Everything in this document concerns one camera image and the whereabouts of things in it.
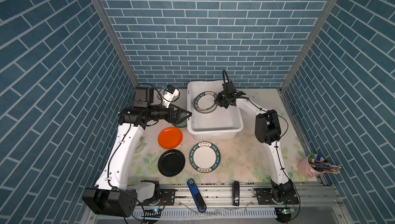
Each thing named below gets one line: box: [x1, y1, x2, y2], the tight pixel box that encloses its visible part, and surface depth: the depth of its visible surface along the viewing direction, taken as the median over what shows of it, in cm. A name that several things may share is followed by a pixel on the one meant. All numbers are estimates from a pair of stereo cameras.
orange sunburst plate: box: [192, 103, 218, 114], surface depth 107 cm
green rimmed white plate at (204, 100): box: [192, 90, 217, 111], surface depth 113 cm
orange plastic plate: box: [157, 126, 184, 150], surface depth 96 cm
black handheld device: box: [232, 180, 240, 207], surface depth 74 cm
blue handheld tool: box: [186, 178, 207, 213], surface depth 75 cm
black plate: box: [157, 148, 186, 178], surface depth 85 cm
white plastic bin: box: [187, 80, 244, 141], surface depth 104 cm
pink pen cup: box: [296, 153, 325, 179], surface depth 78 cm
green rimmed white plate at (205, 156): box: [189, 141, 222, 174], surface depth 88 cm
